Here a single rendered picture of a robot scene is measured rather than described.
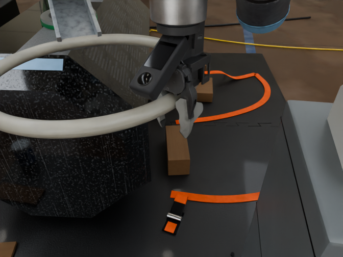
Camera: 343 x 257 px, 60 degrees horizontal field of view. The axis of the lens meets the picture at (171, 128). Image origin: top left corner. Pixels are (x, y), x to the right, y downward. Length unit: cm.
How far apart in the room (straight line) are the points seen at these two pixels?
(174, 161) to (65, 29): 91
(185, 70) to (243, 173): 129
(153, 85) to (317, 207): 34
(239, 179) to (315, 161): 109
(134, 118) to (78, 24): 57
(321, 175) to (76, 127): 44
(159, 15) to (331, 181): 42
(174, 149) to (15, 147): 81
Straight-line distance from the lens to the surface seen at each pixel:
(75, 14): 105
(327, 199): 59
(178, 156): 162
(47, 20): 128
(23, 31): 129
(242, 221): 154
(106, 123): 49
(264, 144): 195
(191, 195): 159
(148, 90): 45
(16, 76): 108
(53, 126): 50
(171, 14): 46
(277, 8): 53
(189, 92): 51
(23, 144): 122
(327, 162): 65
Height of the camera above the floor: 126
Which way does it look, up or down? 39 degrees down
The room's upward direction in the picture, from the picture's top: straight up
